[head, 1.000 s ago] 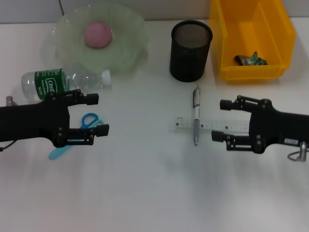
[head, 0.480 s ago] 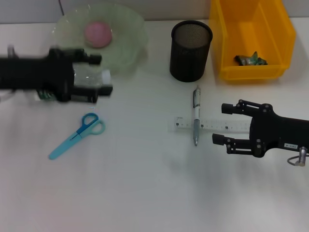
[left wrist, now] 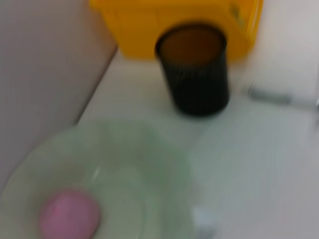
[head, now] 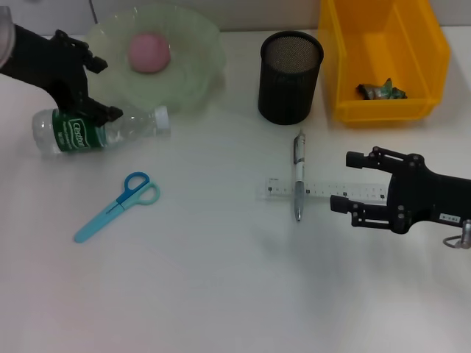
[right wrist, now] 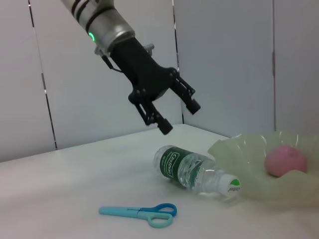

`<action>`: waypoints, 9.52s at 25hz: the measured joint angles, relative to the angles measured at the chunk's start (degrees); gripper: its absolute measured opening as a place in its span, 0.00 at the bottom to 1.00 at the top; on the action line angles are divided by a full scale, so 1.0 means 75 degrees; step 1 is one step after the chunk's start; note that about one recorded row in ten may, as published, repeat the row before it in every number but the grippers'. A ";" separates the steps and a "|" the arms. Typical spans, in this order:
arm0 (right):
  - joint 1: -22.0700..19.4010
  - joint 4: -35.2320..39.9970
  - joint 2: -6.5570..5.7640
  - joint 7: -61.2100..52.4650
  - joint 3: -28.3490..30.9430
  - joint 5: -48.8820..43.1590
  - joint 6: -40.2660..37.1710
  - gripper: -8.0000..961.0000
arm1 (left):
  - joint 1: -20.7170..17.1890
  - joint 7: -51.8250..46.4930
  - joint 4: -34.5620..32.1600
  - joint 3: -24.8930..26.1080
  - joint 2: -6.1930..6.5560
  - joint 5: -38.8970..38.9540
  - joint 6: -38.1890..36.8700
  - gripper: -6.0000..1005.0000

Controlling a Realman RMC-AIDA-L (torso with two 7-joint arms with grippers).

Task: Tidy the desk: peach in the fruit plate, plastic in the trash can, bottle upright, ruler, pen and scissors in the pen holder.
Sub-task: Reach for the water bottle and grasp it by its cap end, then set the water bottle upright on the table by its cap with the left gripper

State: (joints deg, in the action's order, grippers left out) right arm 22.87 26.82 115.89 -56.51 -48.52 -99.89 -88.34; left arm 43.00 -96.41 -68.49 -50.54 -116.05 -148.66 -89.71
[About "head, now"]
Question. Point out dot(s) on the pink peach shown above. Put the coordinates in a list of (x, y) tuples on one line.
[(149, 53)]

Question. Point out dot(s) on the silver white pen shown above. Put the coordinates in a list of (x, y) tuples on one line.
[(300, 165)]

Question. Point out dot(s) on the black mesh pen holder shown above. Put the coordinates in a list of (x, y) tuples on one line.
[(289, 92)]

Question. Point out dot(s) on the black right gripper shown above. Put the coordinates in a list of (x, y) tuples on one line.
[(430, 198)]

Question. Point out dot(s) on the clear plastic ruler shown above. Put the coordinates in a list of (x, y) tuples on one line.
[(324, 190)]

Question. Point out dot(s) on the clear green-label water bottle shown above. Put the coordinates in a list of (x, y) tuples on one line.
[(73, 134)]

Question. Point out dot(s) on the yellow plastic bin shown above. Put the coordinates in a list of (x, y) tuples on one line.
[(382, 48)]

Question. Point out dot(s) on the blue teal scissors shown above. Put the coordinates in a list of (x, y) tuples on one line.
[(106, 215)]

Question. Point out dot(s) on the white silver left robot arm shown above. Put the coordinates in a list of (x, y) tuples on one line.
[(4, 33)]

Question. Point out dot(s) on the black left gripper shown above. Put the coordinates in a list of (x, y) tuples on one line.
[(55, 70)]

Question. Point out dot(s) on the green glass fruit plate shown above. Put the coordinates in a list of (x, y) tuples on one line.
[(191, 66)]

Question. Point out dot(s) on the green plastic wrapper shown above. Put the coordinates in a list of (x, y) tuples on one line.
[(380, 92)]

